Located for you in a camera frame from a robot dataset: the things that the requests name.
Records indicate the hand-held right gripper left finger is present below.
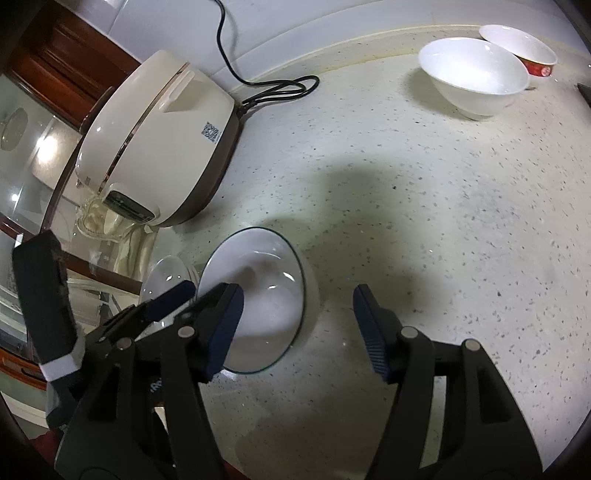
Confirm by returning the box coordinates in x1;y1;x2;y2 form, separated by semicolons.
54;282;245;480

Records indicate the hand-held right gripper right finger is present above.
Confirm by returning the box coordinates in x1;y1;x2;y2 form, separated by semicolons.
352;284;543;480

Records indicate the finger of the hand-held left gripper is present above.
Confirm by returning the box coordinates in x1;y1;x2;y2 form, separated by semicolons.
85;279;197;344

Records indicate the small white bowl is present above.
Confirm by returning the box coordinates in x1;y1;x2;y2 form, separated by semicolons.
139;255;201;328

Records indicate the white bowl with blue rim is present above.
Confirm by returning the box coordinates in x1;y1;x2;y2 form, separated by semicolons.
196;226;320;374

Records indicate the plain white bowl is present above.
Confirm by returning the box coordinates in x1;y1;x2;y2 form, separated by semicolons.
418;38;530;121

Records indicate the clear glass cup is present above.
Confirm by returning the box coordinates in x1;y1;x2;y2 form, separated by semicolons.
75;191;155;243

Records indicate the cream rice cooker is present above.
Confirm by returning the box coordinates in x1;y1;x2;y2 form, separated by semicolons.
74;49;243;228

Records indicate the brown wooden cabinet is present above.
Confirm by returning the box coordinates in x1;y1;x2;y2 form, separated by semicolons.
9;0;141;134

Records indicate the red and white bowl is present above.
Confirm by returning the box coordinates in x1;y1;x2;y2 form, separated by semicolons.
478;24;558;90

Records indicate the black power cable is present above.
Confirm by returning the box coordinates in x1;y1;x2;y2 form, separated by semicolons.
215;0;320;118

